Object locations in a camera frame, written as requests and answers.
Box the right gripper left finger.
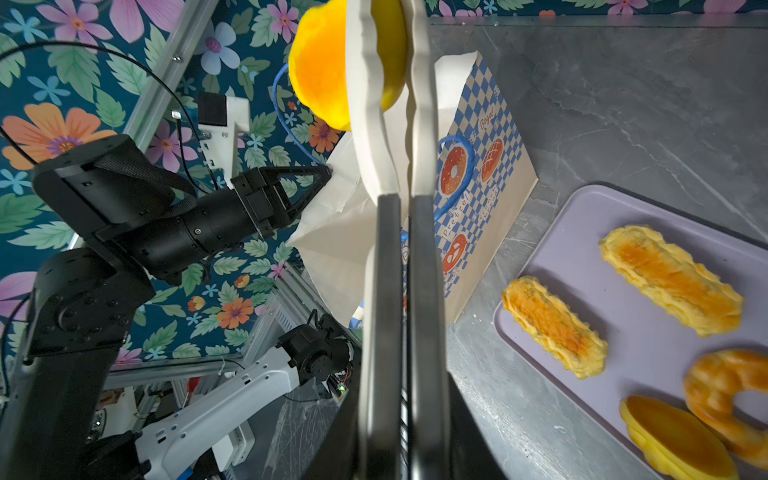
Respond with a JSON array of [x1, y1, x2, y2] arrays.
[[346, 1, 402, 479]]

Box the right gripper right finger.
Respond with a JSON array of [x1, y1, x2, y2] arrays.
[[402, 1, 450, 479]]

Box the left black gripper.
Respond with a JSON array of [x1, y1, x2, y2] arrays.
[[231, 164, 332, 238]]

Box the oval orange glazed bun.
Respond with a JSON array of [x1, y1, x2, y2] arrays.
[[288, 0, 407, 131]]

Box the checkered paper bag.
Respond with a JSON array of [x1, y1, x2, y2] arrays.
[[272, 50, 539, 328]]

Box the small yellow bun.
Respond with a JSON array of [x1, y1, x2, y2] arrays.
[[620, 395, 739, 479]]

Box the sugared bread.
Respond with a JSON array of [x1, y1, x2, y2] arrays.
[[599, 225, 744, 338]]

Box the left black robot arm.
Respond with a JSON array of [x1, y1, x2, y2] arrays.
[[1, 135, 351, 479]]

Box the braided flat pastry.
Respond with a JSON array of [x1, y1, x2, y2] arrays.
[[501, 276, 609, 380]]

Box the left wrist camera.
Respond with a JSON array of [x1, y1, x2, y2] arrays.
[[197, 92, 250, 187]]

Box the ring shaped pretzel bread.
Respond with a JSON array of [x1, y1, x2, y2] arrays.
[[683, 349, 767, 470]]

